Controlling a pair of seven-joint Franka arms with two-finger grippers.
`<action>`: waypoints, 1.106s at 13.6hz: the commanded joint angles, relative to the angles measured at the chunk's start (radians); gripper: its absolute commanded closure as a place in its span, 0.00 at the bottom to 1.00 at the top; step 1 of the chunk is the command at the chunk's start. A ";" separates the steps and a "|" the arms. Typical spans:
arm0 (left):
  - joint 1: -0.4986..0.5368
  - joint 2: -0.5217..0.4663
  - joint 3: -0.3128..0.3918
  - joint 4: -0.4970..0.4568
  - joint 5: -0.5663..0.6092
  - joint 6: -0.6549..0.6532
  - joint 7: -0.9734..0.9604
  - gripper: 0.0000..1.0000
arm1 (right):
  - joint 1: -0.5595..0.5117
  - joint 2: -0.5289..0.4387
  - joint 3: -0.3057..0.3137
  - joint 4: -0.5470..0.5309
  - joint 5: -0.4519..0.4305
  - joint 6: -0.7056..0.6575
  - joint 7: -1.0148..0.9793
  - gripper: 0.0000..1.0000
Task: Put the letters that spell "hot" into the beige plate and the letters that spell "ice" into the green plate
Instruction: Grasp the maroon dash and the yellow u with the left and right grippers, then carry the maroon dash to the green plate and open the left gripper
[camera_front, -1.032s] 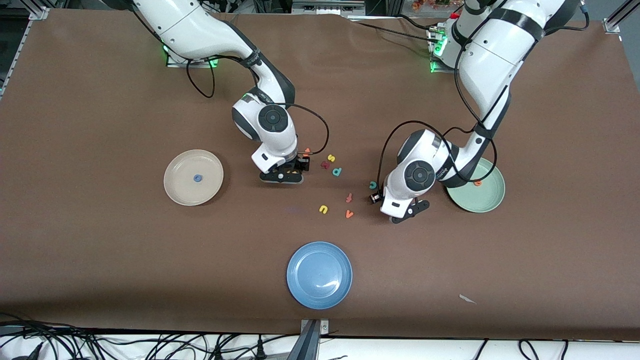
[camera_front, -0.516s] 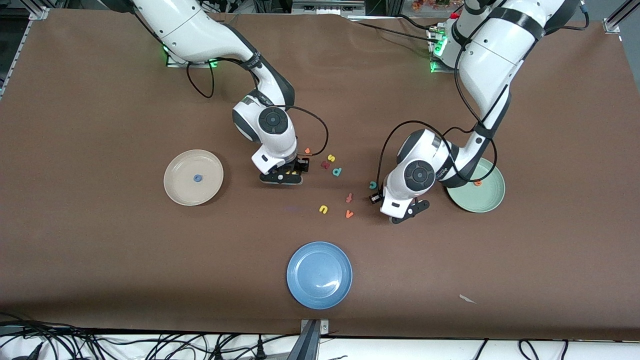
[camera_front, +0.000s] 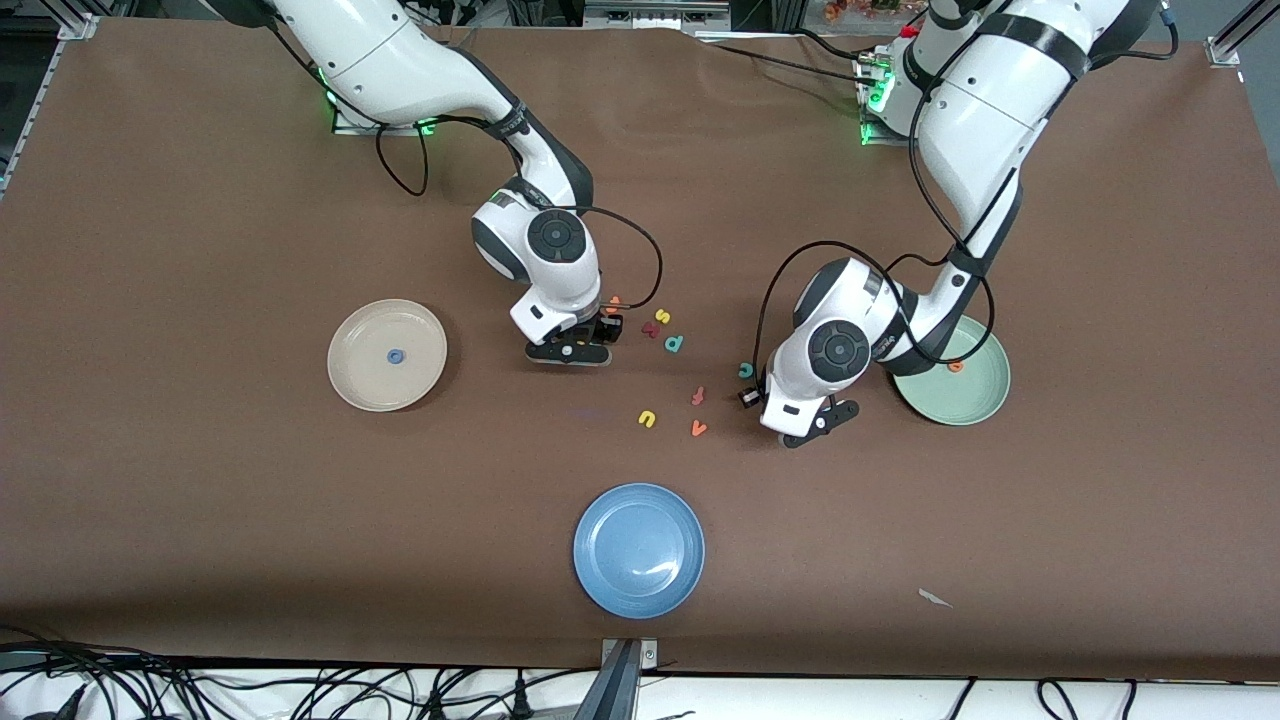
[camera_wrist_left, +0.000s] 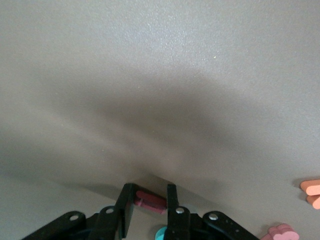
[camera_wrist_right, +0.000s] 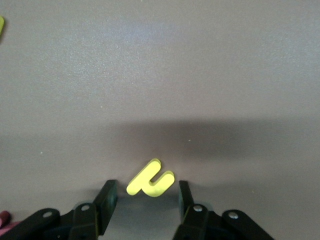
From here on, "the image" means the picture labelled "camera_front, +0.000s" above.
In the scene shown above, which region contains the brown paper table cover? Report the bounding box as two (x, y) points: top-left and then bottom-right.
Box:
(0, 18), (1280, 681)

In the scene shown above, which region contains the grey power strip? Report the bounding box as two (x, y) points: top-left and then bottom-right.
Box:
(583, 0), (731, 29)

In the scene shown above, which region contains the blue plate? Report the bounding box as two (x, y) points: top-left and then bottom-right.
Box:
(573, 483), (706, 620)

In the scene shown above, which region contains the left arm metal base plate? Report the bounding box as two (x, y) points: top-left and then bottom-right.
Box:
(860, 50), (916, 147)

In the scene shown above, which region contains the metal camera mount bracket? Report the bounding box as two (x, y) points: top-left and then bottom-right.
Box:
(575, 638), (659, 720)

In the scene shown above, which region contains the black base power cable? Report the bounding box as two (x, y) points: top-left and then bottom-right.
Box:
(700, 28), (881, 86)

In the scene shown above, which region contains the aluminium frame profile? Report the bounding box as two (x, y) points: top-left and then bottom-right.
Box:
(0, 0), (101, 196)
(1205, 0), (1280, 69)

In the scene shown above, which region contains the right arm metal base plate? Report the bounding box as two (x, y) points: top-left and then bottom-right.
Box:
(330, 90), (443, 136)

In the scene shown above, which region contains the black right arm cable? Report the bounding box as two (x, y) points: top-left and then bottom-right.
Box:
(375, 115), (664, 311)

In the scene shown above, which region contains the green plate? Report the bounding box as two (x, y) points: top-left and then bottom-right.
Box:
(892, 316), (1012, 427)

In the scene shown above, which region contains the beige brown plate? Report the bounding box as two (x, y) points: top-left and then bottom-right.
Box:
(327, 299), (448, 413)

